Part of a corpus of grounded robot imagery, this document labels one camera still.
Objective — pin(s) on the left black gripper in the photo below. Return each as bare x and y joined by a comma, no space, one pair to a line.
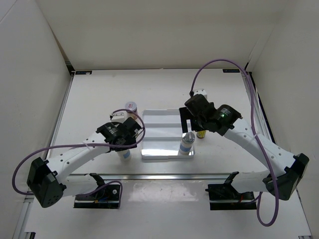
130,140

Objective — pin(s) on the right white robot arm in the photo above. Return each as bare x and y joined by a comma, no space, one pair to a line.
284,170

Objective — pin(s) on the white divided tray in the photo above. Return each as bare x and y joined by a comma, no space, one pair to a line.
163,136

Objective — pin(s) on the aluminium front rail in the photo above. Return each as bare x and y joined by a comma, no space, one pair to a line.
202,176

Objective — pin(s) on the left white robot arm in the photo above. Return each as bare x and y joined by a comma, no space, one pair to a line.
49,180

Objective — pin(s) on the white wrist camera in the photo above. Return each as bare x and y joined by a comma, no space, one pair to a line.
118,117
200,92

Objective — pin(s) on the right yellow label bottle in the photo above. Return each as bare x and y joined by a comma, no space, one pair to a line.
201,134

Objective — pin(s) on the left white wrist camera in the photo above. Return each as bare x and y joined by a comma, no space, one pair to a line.
118,117

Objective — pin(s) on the aluminium left rail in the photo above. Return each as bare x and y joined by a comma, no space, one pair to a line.
19,232

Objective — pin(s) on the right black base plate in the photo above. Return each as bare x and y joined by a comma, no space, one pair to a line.
222,197

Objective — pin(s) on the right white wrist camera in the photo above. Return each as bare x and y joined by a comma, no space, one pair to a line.
200,92

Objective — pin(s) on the blue label shaker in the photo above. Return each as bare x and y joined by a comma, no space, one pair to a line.
186,143
124,155

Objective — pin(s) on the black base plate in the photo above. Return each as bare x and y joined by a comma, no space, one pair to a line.
109,197
222,197

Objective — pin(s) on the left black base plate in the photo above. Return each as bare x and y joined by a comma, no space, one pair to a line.
109,197

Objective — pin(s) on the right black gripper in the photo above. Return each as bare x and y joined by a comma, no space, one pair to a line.
185,114

